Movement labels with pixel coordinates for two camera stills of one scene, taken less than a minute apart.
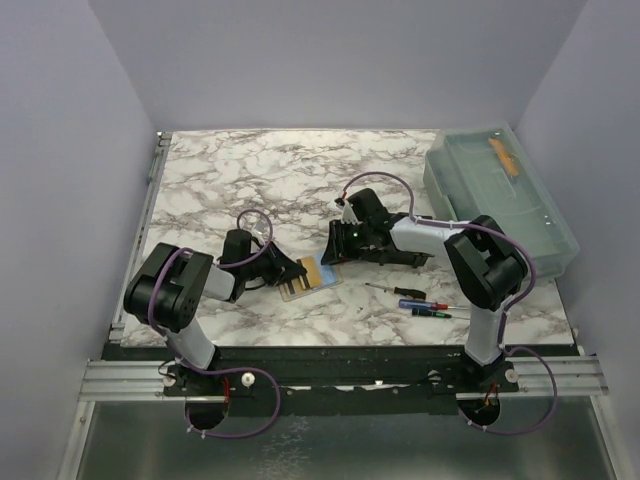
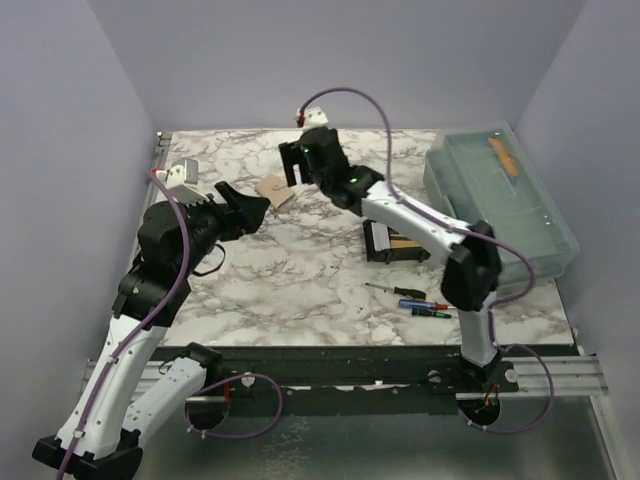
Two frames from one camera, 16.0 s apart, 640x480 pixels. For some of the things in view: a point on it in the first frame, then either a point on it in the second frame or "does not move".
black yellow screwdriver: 400,290 does not move
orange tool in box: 510,165 does not move
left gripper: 283,268 to 248,212
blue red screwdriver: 423,304 does not move
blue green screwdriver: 433,313 does not move
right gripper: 337,246 to 291,155
